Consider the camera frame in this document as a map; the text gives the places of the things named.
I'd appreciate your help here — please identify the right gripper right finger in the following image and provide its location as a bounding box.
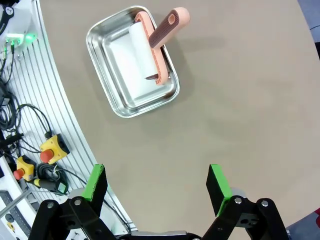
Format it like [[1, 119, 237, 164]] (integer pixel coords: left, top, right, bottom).
[[201, 163, 292, 240]]

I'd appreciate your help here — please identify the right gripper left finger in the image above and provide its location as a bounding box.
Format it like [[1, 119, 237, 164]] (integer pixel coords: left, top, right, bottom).
[[27, 163, 116, 240]]

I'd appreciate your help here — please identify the yellow black plug connector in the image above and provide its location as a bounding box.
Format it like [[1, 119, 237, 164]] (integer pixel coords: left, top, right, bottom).
[[26, 177, 70, 195]]

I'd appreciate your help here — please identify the large yellow emergency stop button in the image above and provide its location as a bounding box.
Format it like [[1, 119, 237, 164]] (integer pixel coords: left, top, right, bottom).
[[39, 133, 71, 165]]

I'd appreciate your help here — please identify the small yellow emergency stop button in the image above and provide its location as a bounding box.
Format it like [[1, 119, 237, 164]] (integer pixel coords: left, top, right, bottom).
[[13, 154, 37, 181]]

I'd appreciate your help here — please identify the stainless steel rectangular container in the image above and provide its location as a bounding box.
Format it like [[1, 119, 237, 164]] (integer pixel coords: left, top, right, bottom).
[[85, 5, 181, 118]]

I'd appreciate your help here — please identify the pink lint roller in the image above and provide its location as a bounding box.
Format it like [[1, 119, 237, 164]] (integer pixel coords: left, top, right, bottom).
[[128, 6, 191, 87]]

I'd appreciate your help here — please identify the white box with green light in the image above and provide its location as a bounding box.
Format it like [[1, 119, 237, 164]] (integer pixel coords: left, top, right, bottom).
[[4, 4, 39, 48]]

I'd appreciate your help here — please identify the black round device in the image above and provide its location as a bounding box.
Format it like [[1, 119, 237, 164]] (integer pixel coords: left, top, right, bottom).
[[0, 5, 15, 36]]

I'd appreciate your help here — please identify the coiled black cable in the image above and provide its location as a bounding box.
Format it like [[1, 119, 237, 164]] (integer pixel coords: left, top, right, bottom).
[[36, 162, 62, 181]]

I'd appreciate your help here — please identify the black cable of emergency stop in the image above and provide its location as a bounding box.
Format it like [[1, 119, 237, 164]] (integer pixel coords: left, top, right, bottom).
[[16, 103, 54, 137]]

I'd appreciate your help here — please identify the aluminium slotted base plate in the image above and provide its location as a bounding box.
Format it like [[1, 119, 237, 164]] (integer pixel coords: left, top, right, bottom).
[[0, 0, 138, 240]]

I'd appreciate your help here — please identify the black cable bundle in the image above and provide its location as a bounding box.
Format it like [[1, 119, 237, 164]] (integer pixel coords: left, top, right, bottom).
[[0, 79, 24, 132]]

